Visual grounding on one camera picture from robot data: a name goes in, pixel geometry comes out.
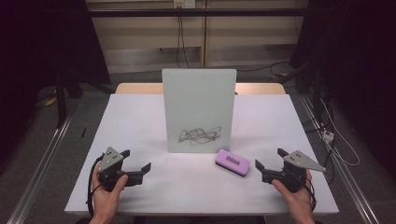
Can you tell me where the black floor cable bundle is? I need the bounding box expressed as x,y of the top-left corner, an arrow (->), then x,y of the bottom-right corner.
302,104 -> 337,185

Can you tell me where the wooden table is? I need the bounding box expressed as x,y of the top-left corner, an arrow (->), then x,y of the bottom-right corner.
115,82 -> 287,95

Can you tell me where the small whiteboard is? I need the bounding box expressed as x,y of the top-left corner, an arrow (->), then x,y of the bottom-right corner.
161,68 -> 238,154

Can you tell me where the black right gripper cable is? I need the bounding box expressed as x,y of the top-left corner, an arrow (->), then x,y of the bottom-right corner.
304,182 -> 318,213

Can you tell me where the white cable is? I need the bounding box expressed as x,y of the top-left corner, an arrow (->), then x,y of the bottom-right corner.
319,97 -> 361,167

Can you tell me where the purple whiteboard eraser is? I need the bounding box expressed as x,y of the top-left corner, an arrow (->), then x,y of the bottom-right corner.
214,148 -> 251,178

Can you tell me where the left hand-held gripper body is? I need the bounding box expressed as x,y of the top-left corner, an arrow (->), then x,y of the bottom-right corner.
97,147 -> 129,192

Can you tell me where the metal floor rail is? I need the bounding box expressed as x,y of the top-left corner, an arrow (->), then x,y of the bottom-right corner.
6,113 -> 75,224
299,92 -> 381,224

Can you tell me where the wooden vertical post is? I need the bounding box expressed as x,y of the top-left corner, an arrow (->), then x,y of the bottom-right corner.
200,0 -> 209,68

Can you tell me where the person's right hand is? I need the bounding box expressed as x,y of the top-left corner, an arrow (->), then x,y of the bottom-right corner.
272,169 -> 316,219

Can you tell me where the black hanging cable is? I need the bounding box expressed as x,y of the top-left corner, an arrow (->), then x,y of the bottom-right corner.
176,16 -> 182,69
179,16 -> 191,69

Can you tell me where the white wall socket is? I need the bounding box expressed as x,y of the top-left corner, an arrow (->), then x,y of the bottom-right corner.
173,0 -> 197,9

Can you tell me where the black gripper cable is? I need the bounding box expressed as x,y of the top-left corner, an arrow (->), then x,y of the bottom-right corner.
304,182 -> 318,213
86,154 -> 105,217

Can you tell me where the white power adapter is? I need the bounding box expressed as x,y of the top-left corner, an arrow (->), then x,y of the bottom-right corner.
321,130 -> 335,144

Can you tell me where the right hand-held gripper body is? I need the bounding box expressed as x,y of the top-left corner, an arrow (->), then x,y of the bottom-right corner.
281,150 -> 327,194

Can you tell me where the person's left hand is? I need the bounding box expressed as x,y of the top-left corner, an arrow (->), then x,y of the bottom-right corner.
92,162 -> 129,220

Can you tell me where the black metal stand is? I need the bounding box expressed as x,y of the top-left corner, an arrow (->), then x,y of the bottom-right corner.
54,69 -> 117,129
276,59 -> 325,120

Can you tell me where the black curtain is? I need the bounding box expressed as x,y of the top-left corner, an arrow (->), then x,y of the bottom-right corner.
0,0 -> 112,160
289,0 -> 396,175

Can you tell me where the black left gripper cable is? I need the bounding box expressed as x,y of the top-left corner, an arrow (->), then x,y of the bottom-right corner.
86,154 -> 105,217

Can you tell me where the long black floor cable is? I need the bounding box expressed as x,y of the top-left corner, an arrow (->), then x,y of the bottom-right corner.
235,61 -> 292,74

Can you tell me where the white table sheet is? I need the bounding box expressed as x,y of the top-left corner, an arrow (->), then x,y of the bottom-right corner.
64,93 -> 340,217

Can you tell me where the black horizontal bar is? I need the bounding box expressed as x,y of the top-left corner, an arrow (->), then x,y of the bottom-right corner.
88,7 -> 313,18

